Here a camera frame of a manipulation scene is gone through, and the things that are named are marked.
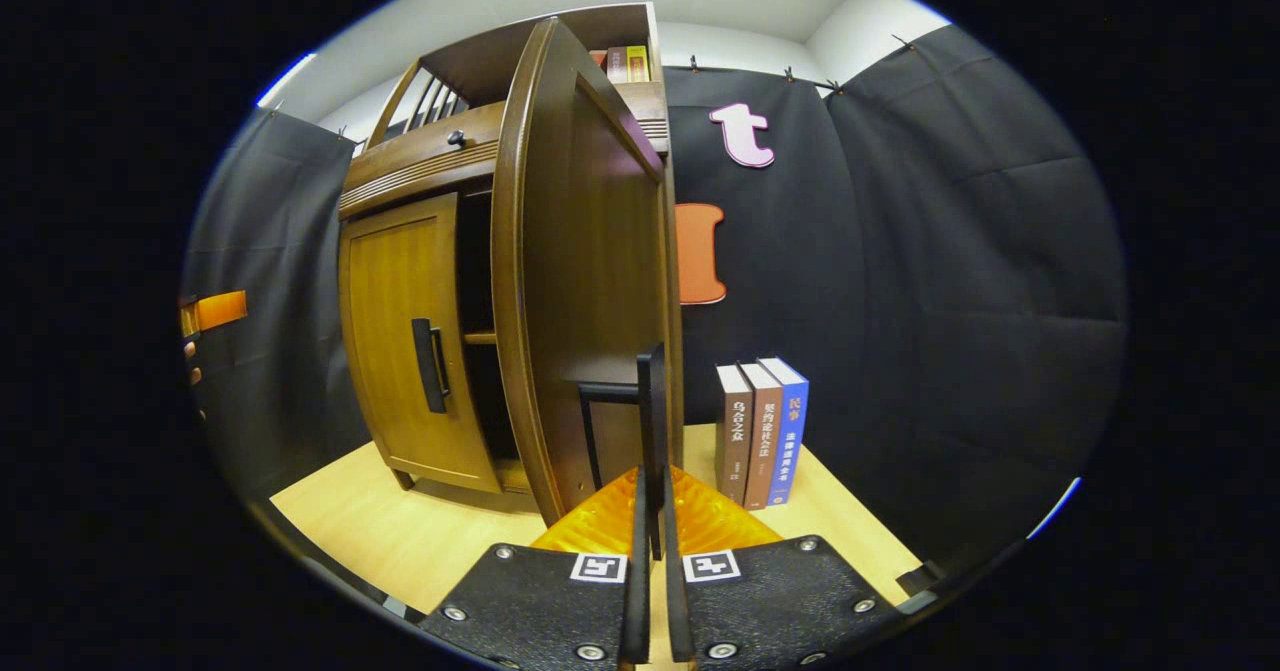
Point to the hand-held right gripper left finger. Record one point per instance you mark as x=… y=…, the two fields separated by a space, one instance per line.
x=637 y=601

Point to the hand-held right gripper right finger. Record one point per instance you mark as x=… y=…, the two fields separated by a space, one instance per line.
x=675 y=601

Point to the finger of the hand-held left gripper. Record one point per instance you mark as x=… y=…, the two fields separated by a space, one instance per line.
x=222 y=310

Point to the wooden shoe cabinet door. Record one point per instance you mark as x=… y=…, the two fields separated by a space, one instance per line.
x=390 y=351
x=590 y=281

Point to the wooden double-door shoe cabinet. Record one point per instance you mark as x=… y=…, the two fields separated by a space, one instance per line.
x=470 y=66

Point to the wooden cabinet drawer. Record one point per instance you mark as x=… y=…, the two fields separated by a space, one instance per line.
x=410 y=154

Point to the taupe book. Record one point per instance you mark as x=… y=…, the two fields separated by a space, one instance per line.
x=732 y=431

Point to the brown book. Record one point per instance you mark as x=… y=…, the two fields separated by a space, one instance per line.
x=764 y=441

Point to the blue book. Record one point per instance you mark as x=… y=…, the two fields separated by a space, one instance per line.
x=792 y=431

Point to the black backdrop cloth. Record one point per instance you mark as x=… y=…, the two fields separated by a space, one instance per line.
x=950 y=301

